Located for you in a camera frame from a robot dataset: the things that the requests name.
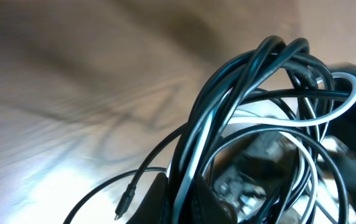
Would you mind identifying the white cable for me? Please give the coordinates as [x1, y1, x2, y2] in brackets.
[165, 72, 356, 224]

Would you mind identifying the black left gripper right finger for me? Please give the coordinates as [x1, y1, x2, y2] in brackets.
[190, 177, 234, 224]

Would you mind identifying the black cable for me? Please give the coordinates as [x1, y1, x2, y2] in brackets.
[62, 35, 356, 224]

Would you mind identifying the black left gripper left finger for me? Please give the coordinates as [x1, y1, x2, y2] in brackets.
[126, 172, 171, 224]

